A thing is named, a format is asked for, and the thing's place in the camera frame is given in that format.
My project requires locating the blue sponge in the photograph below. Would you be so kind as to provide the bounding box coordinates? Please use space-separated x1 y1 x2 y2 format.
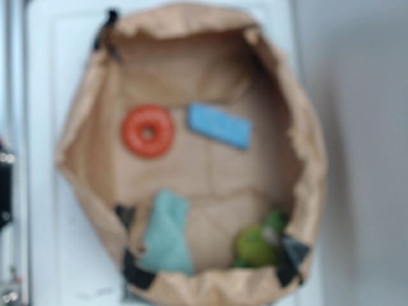
187 103 253 150

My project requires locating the brown paper bag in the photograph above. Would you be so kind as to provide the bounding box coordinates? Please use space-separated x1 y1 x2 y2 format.
56 4 327 305

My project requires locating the orange toy donut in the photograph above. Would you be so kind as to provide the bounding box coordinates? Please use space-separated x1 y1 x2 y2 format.
120 105 175 159

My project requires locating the teal cloth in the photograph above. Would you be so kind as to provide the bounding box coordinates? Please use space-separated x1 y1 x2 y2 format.
140 189 195 276

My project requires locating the green plush toy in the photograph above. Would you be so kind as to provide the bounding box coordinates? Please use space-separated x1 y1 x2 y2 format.
233 209 289 268

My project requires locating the black mounting plate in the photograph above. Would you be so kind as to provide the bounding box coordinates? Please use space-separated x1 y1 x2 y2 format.
1 136 15 232

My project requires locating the aluminium frame rail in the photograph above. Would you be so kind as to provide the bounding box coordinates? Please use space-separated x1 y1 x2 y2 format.
1 1 31 305

